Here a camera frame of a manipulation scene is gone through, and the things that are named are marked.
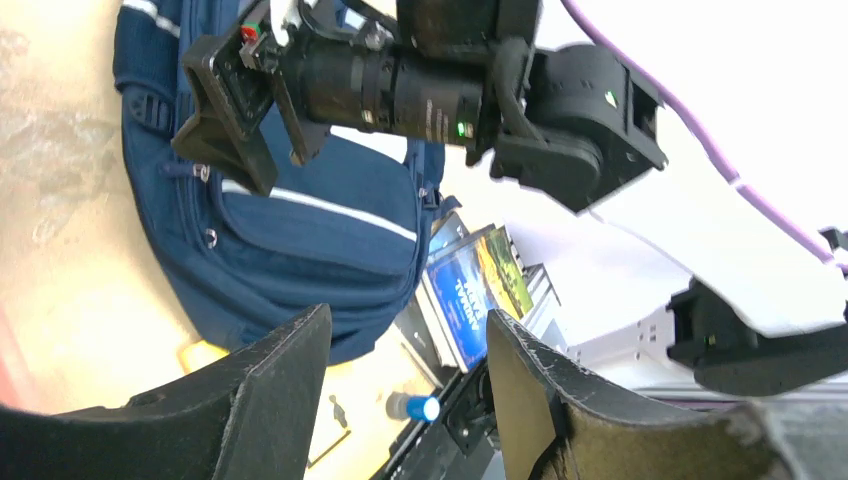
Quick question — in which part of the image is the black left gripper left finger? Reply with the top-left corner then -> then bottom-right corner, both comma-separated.
1,304 -> 332,479

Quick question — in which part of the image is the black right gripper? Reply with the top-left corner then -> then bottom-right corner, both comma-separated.
172,1 -> 541,196

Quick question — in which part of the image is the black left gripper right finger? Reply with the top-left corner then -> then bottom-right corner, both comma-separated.
487,310 -> 793,479

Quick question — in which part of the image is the navy blue student backpack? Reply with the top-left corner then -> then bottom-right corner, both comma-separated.
113,1 -> 455,364

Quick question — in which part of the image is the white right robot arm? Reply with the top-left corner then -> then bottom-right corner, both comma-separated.
173,1 -> 847,397

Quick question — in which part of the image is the yellow book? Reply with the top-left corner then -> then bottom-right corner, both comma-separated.
176,337 -> 439,480

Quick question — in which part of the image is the small blue glue stick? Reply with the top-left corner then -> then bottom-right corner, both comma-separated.
385,392 -> 441,422

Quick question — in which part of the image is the blue Animal Farm book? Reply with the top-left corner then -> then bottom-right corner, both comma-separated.
422,226 -> 534,373

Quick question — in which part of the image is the pink translucent storage box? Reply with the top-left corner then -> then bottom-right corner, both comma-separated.
1,312 -> 39,410

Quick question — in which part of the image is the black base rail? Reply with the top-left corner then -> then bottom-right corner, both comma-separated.
372,361 -> 500,480

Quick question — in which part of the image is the aluminium frame rail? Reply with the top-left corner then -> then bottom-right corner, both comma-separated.
524,264 -> 693,390

